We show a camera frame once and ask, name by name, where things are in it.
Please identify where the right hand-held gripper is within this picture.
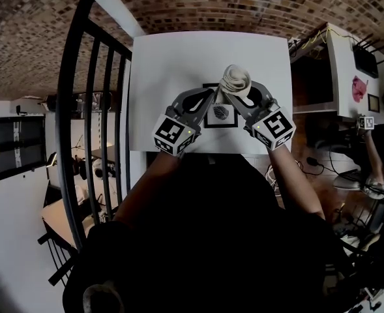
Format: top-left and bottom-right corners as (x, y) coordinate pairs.
(229, 81), (297, 152)

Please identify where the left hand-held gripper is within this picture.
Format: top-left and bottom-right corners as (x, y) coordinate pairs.
(151, 88), (216, 158)

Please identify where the beige wiping cloth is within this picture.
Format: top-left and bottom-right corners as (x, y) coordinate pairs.
(216, 64), (254, 104)

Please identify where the black framed leaf picture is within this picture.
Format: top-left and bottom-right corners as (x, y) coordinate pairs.
(202, 82), (239, 130)

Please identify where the person's right forearm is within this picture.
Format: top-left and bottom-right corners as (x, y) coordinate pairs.
(267, 146), (327, 220)

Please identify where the person's left forearm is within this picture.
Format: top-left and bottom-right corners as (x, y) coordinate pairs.
(112, 149), (185, 224)

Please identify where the pink cloth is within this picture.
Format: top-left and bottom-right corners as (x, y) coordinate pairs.
(351, 74), (370, 104)

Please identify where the black router with antennas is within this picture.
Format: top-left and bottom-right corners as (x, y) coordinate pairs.
(350, 33), (384, 80)

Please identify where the white pipe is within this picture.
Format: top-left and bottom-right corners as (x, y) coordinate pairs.
(72, 0), (147, 38)

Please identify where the person's black shirt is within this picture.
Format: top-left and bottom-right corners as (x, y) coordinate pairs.
(62, 153), (356, 313)

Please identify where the light wooden table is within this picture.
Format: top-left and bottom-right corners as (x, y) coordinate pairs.
(40, 198), (97, 251)

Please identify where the black framed glass door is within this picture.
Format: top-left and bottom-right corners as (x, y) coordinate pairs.
(0, 115), (48, 186)

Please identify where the person's shoe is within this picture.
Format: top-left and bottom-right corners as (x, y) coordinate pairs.
(81, 278), (125, 313)

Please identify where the black-framed picture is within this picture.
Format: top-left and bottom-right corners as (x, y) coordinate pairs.
(366, 93), (381, 113)

